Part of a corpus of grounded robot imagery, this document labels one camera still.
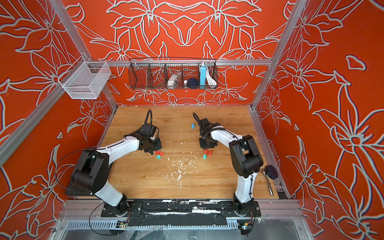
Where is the white cable in basket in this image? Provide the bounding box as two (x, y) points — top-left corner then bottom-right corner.
(205, 71), (218, 88)

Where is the cluster of coloured stamp caps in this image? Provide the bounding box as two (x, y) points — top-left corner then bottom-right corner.
(155, 151), (164, 159)

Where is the black wire wall basket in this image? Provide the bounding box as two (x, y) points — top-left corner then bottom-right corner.
(128, 58), (219, 90)

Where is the dark blue round pad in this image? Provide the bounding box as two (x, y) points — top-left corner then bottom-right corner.
(265, 165), (279, 180)

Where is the white wire mesh basket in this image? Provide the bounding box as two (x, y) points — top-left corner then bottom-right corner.
(60, 62), (111, 100)

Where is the dark blue round object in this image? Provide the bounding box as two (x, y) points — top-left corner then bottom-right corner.
(187, 78), (200, 89)

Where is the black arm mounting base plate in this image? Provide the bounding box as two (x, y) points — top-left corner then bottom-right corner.
(101, 200), (261, 229)

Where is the metal spoon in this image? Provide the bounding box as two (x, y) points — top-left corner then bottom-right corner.
(261, 169), (274, 197)

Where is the cluster of coloured stamps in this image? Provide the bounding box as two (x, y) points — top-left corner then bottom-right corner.
(203, 150), (213, 160)

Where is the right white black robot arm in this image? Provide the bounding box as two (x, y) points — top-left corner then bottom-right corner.
(193, 113), (264, 216)

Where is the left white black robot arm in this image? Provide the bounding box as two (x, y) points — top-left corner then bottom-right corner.
(71, 110), (162, 216)

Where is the silver pouch in basket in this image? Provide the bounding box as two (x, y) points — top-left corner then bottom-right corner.
(167, 72), (182, 90)

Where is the light blue box in basket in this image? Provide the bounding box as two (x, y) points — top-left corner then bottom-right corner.
(200, 65), (207, 89)

